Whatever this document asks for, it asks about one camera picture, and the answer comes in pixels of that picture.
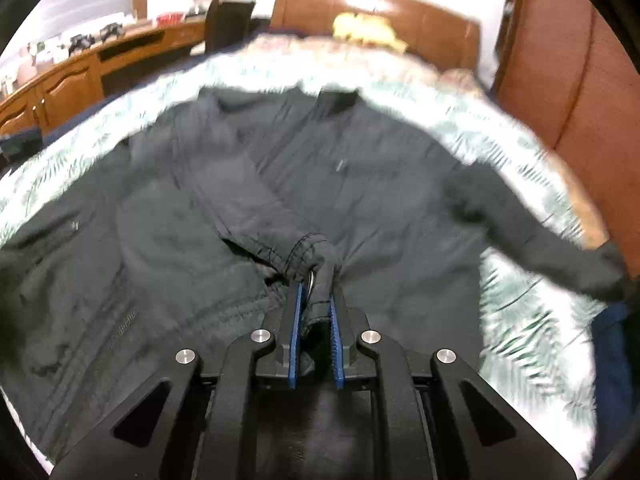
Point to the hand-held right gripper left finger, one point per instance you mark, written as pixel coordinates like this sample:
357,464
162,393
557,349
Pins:
298,335

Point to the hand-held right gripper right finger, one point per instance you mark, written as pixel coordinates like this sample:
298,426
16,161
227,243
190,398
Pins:
336,350

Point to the black jacket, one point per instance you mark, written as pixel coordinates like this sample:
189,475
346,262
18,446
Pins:
200,210

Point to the leaf-printed white blanket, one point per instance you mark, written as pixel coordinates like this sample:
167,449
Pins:
525,350

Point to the yellow plush toy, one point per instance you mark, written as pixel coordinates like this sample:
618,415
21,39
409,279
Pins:
365,27

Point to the black chair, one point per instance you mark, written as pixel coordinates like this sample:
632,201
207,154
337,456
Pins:
227,22

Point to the wooden bed headboard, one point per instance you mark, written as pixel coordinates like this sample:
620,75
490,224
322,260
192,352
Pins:
425,25

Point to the red container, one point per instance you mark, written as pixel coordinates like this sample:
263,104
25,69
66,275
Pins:
170,18

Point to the wooden desk cabinet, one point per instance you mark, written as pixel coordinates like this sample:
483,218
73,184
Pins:
65,85

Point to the dark desk clutter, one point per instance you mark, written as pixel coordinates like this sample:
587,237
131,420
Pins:
95,37

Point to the brown wooden wardrobe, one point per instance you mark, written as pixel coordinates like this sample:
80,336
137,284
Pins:
575,60

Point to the pink vase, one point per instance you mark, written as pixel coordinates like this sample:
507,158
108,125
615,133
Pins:
23,67

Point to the grey window blind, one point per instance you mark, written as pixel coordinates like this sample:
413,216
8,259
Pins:
75,5

